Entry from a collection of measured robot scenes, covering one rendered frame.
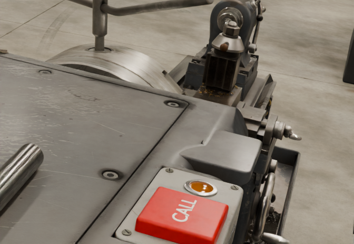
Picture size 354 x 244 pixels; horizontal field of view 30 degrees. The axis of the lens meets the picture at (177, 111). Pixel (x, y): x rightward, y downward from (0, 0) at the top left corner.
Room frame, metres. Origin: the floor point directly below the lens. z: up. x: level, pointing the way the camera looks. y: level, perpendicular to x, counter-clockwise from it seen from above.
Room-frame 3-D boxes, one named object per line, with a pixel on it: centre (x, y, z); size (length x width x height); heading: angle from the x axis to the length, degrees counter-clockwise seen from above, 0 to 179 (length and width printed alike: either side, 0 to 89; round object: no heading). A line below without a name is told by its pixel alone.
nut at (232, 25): (1.54, -0.09, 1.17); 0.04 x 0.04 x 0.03
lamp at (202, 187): (0.51, -0.03, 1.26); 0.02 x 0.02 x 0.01
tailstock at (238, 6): (2.11, -0.13, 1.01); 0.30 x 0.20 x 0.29; 168
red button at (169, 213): (0.45, -0.02, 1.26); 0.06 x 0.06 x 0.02; 78
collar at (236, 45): (1.54, -0.09, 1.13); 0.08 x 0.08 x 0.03
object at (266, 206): (1.54, -0.24, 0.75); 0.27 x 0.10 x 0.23; 168
